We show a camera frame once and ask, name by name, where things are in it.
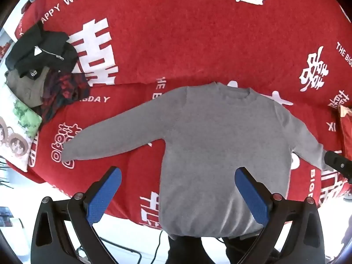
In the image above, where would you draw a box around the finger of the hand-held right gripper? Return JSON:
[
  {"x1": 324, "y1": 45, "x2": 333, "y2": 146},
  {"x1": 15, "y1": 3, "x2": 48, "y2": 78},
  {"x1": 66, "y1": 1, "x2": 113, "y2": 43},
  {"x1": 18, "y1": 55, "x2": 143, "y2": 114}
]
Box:
[{"x1": 324, "y1": 150, "x2": 352, "y2": 183}]

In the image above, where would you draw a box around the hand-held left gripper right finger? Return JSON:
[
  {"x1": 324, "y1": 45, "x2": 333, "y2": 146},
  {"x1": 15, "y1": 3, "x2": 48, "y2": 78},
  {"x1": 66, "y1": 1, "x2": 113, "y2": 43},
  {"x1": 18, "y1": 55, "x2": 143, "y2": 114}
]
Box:
[{"x1": 235, "y1": 166, "x2": 325, "y2": 264}]

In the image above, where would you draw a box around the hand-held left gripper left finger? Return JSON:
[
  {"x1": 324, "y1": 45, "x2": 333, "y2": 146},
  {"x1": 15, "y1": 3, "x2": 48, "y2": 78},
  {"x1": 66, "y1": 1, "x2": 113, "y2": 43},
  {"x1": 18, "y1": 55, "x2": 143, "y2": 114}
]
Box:
[{"x1": 31, "y1": 166, "x2": 123, "y2": 264}]

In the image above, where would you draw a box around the grey sweater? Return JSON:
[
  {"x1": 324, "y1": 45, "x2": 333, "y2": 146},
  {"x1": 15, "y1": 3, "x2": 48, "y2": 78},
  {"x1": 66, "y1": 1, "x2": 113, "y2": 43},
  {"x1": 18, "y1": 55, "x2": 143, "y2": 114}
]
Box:
[{"x1": 61, "y1": 81, "x2": 334, "y2": 238}]

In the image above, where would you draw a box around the person's right leg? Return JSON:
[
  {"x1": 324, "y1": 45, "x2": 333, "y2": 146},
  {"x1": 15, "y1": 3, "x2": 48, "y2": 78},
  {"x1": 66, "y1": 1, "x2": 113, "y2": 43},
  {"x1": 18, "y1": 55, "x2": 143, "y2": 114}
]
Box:
[{"x1": 223, "y1": 234, "x2": 259, "y2": 264}]

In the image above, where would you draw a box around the person's leg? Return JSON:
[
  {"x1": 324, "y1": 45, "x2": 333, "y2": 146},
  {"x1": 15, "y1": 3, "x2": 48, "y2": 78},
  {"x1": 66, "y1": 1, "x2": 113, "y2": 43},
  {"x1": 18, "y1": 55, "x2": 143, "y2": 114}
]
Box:
[
  {"x1": 223, "y1": 234, "x2": 259, "y2": 264},
  {"x1": 167, "y1": 235, "x2": 218, "y2": 264}
]

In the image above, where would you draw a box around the person's left leg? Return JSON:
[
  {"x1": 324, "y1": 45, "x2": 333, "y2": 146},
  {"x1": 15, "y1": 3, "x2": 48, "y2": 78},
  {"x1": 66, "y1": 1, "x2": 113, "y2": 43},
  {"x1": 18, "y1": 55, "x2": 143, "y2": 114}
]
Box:
[{"x1": 167, "y1": 235, "x2": 218, "y2": 264}]

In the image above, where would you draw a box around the cartoon print pillow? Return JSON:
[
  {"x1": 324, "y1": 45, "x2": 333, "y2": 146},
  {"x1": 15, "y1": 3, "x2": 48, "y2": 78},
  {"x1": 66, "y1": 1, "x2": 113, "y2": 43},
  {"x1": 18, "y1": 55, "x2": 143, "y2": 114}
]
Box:
[{"x1": 0, "y1": 84, "x2": 43, "y2": 172}]

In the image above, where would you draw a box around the red navy plaid garment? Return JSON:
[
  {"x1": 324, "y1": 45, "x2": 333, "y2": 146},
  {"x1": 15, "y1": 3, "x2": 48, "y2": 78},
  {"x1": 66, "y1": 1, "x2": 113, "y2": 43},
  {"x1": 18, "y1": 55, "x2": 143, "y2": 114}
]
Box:
[{"x1": 33, "y1": 70, "x2": 91, "y2": 123}]

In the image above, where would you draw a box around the olive green garment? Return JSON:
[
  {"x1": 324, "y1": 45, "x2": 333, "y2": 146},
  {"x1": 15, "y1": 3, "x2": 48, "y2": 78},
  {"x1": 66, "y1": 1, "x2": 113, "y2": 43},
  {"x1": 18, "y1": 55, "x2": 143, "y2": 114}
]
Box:
[{"x1": 5, "y1": 66, "x2": 51, "y2": 108}]

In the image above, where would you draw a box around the black zip jacket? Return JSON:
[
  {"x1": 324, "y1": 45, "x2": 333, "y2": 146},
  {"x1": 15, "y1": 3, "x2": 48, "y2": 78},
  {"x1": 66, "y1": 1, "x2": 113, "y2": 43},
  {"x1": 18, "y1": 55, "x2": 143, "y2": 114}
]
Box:
[{"x1": 5, "y1": 22, "x2": 79, "y2": 79}]

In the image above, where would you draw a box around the red printed blanket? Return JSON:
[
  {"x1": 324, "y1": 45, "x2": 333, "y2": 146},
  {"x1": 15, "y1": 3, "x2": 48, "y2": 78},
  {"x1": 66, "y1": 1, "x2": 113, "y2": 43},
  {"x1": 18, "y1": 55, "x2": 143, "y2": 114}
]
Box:
[{"x1": 5, "y1": 0, "x2": 352, "y2": 230}]

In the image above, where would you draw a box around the black cable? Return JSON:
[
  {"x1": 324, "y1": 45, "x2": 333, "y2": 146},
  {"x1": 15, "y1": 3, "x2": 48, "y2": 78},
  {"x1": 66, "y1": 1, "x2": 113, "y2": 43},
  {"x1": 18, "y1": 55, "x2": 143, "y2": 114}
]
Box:
[
  {"x1": 152, "y1": 229, "x2": 163, "y2": 264},
  {"x1": 77, "y1": 239, "x2": 142, "y2": 264}
]

